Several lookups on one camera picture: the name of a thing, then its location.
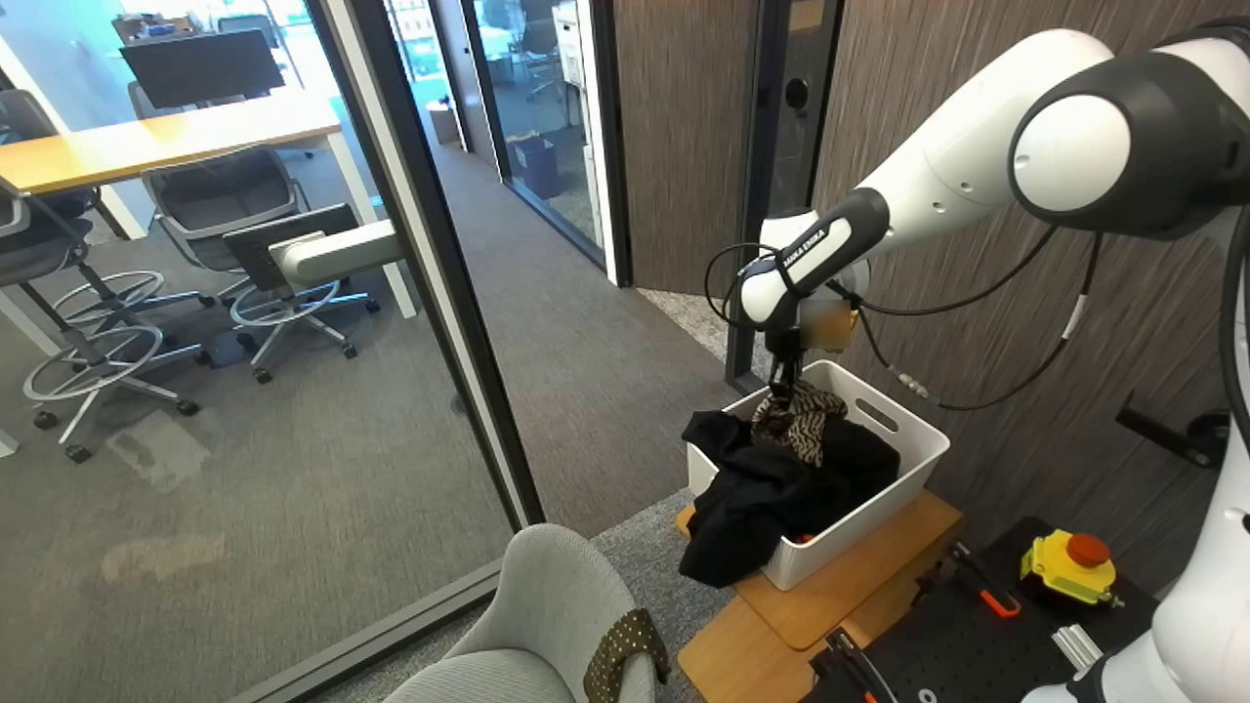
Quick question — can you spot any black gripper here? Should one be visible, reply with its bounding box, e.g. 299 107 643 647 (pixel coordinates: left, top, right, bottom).
763 319 815 422

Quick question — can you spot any animal print cloth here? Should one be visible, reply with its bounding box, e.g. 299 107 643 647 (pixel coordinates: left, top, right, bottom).
751 380 851 471

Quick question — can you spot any black cloth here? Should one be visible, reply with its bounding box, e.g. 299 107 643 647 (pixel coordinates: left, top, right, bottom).
674 406 905 588

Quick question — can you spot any white plastic box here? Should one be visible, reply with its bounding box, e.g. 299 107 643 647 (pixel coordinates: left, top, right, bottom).
682 354 958 592

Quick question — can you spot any dark patterned cloth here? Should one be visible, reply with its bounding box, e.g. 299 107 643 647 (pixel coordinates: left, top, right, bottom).
579 604 674 703

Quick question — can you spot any grey upholstered chair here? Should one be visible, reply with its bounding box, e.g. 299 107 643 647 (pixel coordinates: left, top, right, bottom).
381 519 666 703

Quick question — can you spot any grey office chair with armrest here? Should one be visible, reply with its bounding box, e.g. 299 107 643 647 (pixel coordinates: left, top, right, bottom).
124 81 409 387

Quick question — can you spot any dark office chair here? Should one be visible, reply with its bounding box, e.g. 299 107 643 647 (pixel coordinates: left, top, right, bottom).
0 87 209 467

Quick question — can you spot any small wooden board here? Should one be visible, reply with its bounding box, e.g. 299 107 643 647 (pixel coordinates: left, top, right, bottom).
673 592 851 703

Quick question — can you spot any yellow emergency stop button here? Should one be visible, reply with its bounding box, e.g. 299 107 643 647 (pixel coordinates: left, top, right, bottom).
1014 522 1126 610

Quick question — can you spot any dark waste bin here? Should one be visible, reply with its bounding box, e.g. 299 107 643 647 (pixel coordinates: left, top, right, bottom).
504 129 579 203

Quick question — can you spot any small white block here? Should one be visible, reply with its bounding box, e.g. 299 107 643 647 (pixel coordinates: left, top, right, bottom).
1047 621 1112 677

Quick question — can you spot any black computer monitor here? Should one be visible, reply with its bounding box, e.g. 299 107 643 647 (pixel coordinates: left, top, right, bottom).
116 29 290 114

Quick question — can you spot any wooden office desk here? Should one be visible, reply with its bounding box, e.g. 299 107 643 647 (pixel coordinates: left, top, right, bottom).
0 94 423 325

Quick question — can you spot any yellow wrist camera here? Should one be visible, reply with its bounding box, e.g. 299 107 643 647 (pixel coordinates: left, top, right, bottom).
807 302 866 358

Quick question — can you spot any thin black cable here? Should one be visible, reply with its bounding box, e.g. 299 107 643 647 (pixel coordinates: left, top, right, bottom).
699 224 1065 329

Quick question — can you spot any orange handled tool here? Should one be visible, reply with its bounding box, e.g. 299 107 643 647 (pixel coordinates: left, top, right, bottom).
953 539 1026 626

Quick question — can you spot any black cable with silver connector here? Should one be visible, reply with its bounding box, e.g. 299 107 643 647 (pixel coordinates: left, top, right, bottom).
851 230 1110 416

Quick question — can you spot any black glass wall frame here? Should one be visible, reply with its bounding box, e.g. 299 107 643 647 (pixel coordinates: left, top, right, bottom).
299 0 547 532

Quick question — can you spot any black clamp mount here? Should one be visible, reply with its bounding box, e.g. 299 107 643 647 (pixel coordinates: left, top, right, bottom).
1112 387 1233 471

